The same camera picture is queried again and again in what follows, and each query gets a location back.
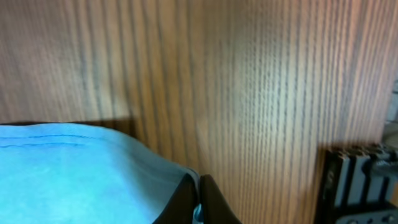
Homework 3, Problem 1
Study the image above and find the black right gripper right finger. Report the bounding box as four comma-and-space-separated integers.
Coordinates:
200, 174, 242, 224

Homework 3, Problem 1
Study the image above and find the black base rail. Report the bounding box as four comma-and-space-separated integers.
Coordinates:
314, 144, 397, 224

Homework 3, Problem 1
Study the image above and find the light blue t-shirt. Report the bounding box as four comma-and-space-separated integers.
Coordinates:
1, 123, 199, 223

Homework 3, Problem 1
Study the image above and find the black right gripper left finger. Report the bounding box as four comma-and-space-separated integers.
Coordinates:
153, 174, 198, 224

